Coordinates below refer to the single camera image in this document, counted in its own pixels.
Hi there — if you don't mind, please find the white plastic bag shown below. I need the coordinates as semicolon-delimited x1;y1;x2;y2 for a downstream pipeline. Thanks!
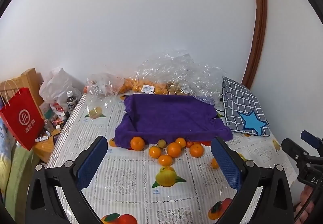
39;67;84;113

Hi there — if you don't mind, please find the pile of small boxes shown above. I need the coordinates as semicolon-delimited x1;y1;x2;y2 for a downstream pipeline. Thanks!
38;103;68;142

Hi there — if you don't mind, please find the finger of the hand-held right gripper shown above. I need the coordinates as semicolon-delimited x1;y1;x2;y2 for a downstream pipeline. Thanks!
301;130;323;157
281;138;313;172

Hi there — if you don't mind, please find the grey checked cloth with star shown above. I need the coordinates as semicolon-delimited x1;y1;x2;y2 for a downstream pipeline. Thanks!
222;77;271;137

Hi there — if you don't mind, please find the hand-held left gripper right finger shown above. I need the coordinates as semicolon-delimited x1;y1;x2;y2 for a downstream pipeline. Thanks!
211;136;294;224

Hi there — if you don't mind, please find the person's right hand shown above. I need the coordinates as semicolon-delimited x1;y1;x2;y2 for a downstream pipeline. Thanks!
294;185;315;224

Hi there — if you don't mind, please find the crumpled clear plastic bag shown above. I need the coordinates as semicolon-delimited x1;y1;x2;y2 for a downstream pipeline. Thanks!
137;50;224;106

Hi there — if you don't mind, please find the red paper bag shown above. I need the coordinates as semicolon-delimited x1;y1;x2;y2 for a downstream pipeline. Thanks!
0;80;45;151

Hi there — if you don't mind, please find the wooden chair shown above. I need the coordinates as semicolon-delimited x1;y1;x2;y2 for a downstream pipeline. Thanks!
0;68;62;164

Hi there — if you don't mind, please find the clear bag of yellow fruits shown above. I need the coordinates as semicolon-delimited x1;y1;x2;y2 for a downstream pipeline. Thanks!
165;81;193;96

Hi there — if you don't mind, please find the plastic bottle with white cap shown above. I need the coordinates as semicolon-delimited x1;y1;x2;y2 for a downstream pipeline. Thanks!
66;91;77;113

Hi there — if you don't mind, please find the large orange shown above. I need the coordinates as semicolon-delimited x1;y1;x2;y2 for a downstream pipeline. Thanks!
167;142;182;158
130;136;145;151

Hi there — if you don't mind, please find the black cable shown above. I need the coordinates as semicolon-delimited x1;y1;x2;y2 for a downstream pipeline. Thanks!
293;184;319;224

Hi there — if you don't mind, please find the fruit printed tablecloth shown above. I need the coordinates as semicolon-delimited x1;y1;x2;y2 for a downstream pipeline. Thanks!
47;90;301;224

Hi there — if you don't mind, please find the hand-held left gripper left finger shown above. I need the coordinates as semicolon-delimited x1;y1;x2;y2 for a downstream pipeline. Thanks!
25;135;109;224

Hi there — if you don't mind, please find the pastel printed blanket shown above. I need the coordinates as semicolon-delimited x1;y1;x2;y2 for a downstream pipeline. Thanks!
0;120;34;204

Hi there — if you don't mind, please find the purple towel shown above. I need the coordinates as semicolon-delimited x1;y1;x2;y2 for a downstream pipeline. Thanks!
114;93;233;150

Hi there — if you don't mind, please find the brown wooden door frame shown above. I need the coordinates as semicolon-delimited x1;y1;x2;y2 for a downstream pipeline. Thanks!
241;0;268;88

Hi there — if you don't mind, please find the clear bag of oranges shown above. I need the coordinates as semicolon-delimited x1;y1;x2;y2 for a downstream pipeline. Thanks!
119;76;169;95

